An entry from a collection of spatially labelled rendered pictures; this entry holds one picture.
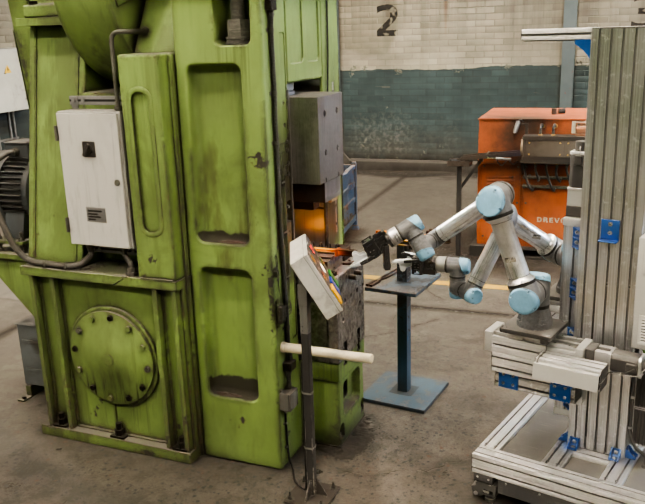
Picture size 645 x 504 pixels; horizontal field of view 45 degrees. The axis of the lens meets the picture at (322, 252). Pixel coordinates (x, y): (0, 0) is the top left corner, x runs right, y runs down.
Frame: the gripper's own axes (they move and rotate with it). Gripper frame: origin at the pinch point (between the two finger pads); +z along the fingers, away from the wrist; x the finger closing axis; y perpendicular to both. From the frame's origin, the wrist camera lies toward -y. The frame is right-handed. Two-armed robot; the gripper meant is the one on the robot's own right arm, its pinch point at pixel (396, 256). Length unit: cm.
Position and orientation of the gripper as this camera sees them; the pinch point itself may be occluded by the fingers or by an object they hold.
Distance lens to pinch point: 378.1
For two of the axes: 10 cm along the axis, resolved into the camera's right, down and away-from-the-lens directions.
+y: 0.3, 9.6, 2.7
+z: -9.2, -0.8, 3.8
